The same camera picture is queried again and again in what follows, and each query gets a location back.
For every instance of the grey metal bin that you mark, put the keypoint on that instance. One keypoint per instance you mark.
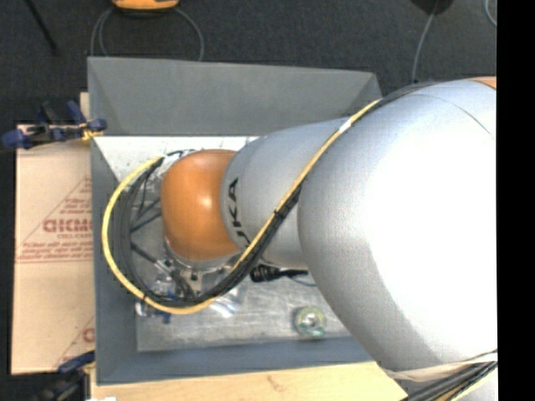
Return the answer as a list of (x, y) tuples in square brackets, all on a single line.
[(217, 98)]

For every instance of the brown cardboard board red print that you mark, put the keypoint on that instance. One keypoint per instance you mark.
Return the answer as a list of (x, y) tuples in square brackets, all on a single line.
[(50, 290)]

